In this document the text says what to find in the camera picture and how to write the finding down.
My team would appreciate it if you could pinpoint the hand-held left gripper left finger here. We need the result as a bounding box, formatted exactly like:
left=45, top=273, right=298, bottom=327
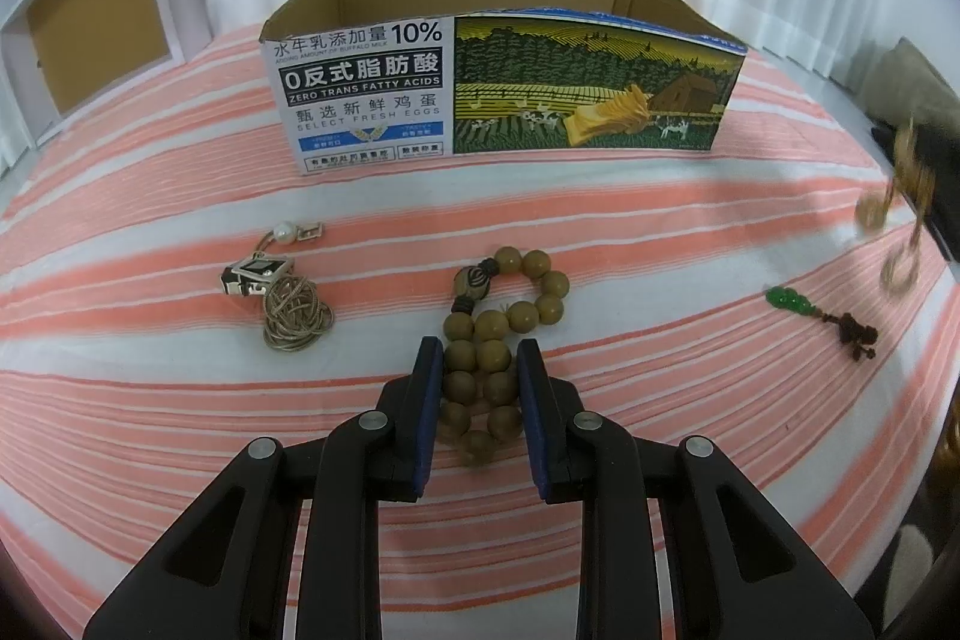
left=82, top=336, right=447, bottom=640

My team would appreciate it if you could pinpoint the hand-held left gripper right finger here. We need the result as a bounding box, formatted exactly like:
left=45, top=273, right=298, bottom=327
left=516, top=338, right=901, bottom=640

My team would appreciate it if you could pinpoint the light wooden bead bracelet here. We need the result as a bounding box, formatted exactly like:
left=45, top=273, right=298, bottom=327
left=437, top=246, right=568, bottom=470

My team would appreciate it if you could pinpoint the printed cardboard box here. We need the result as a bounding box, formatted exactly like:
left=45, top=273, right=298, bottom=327
left=260, top=0, right=748, bottom=178

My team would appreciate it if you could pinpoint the gold bead necklace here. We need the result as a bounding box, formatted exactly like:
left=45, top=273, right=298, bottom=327
left=855, top=115, right=940, bottom=295

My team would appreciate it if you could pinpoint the pink white striped blanket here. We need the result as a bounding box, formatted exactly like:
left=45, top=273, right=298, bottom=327
left=0, top=20, right=960, bottom=640

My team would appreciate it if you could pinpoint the green pendant with brown tassel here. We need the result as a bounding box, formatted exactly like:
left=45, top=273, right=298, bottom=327
left=765, top=286, right=879, bottom=362

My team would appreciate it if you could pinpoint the beige plush cushion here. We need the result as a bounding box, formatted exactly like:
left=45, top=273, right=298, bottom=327
left=862, top=38, right=960, bottom=139

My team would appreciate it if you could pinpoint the shallow white cardboard box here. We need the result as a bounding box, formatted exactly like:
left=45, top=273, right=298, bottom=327
left=0, top=0, right=220, bottom=151

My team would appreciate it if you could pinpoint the metal chain bracelet with pearl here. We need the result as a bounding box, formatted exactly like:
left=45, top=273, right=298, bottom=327
left=221, top=221, right=335, bottom=355

